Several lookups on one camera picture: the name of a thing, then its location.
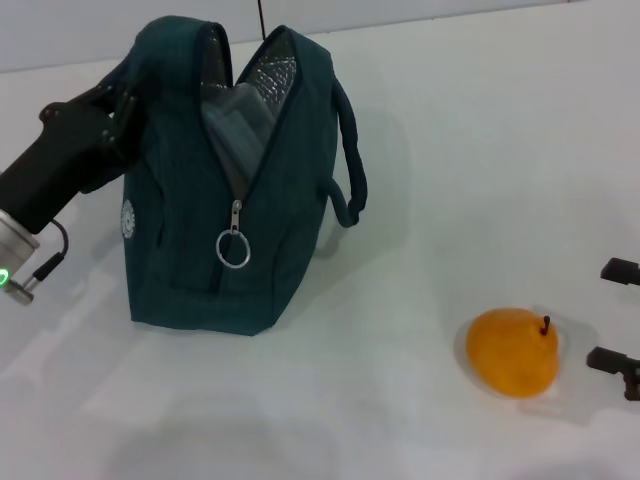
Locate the orange pear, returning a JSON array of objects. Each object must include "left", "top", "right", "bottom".
[{"left": 465, "top": 307, "right": 560, "bottom": 400}]

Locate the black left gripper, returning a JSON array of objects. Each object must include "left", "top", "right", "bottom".
[{"left": 0, "top": 66, "right": 150, "bottom": 236}]

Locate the dark teal fabric bag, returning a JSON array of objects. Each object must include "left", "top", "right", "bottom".
[{"left": 79, "top": 15, "right": 371, "bottom": 339}]

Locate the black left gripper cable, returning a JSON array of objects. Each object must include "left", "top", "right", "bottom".
[{"left": 28, "top": 218, "right": 71, "bottom": 284}]

